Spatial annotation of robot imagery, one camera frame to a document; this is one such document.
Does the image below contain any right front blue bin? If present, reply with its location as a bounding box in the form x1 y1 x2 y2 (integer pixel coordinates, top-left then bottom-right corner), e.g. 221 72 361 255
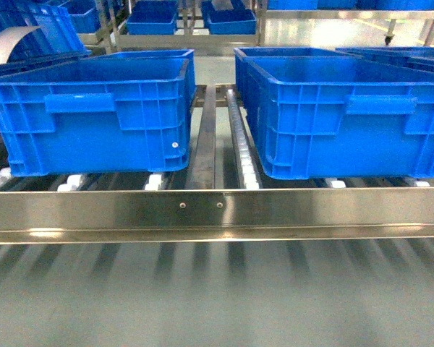
247 56 434 180

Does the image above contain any white roller track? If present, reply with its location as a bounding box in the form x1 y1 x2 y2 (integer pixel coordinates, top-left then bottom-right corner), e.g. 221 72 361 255
226 87 263 190

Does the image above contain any left rear blue bin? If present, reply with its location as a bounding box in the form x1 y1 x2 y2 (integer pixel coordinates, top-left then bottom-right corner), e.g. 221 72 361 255
94 49 197 107

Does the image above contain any right rear blue bin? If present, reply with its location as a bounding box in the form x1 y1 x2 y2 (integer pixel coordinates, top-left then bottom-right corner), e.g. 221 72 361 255
234 47 350 110

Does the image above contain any left front blue bin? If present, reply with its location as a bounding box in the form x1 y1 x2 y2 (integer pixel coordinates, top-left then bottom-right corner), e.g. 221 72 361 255
0 58 190 176

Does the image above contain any blue bin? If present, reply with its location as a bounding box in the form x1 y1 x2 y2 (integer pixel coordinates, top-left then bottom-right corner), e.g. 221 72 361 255
234 47 350 110
247 56 434 180
336 46 434 72
94 49 197 107
0 58 190 176

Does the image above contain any stainless steel shelf rack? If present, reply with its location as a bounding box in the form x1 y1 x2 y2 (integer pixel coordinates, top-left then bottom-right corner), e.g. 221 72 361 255
0 0 434 245

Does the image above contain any far right blue bin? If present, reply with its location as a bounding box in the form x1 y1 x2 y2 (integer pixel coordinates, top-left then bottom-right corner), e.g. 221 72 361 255
336 46 434 72

